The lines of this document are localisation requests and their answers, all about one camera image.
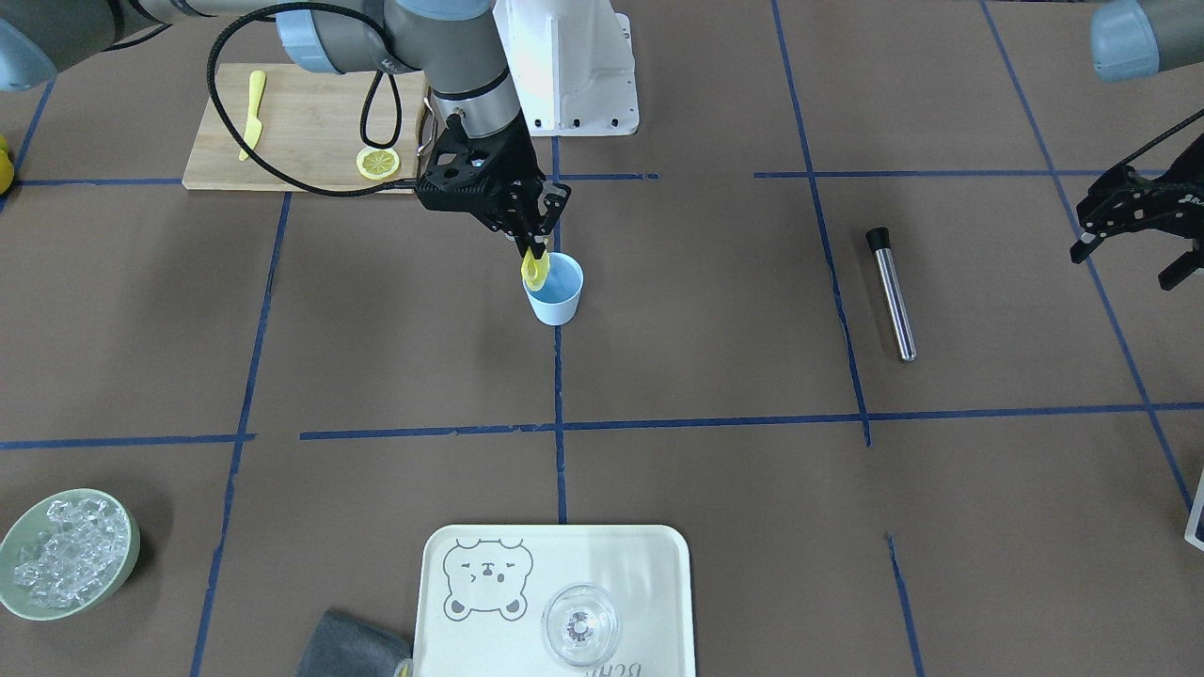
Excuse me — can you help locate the yellow lemon half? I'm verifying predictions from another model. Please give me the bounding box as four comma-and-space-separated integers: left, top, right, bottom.
356, 147, 401, 181

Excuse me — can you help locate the yellow plastic knife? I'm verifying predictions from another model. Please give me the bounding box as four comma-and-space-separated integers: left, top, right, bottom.
238, 70, 267, 161

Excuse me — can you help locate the steel muddler black tip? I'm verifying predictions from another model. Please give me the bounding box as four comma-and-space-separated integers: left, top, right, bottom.
864, 226, 917, 364

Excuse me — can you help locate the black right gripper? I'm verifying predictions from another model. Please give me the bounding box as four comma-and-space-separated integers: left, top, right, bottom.
417, 113, 572, 260

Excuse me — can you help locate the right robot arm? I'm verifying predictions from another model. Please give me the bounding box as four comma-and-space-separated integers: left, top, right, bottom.
1, 1, 571, 260

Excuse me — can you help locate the light blue cup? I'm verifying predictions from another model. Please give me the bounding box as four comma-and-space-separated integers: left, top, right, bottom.
520, 251, 584, 326

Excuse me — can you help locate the yellow lemon at edge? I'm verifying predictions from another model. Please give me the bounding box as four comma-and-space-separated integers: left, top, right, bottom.
0, 134, 16, 198

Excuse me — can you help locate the clear wine glass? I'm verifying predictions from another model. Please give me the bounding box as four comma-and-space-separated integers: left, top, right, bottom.
542, 583, 621, 669

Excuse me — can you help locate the cream bear tray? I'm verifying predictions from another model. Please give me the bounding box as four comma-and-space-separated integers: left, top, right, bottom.
408, 526, 698, 676

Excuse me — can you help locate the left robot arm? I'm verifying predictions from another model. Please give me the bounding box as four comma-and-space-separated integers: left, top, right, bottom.
1068, 1, 1203, 292

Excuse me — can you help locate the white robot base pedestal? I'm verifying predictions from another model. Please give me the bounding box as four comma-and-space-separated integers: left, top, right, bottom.
492, 1, 641, 137

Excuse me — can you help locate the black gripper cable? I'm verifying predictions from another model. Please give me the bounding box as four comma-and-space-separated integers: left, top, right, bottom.
207, 2, 438, 198

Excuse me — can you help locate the green bowl of ice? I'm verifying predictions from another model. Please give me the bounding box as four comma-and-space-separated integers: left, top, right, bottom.
1, 488, 141, 622

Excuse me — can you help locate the grey folded cloth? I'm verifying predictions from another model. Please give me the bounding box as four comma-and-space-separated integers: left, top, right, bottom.
295, 611, 414, 676

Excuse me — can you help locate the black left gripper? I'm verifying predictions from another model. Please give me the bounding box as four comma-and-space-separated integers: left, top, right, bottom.
1069, 160, 1203, 292

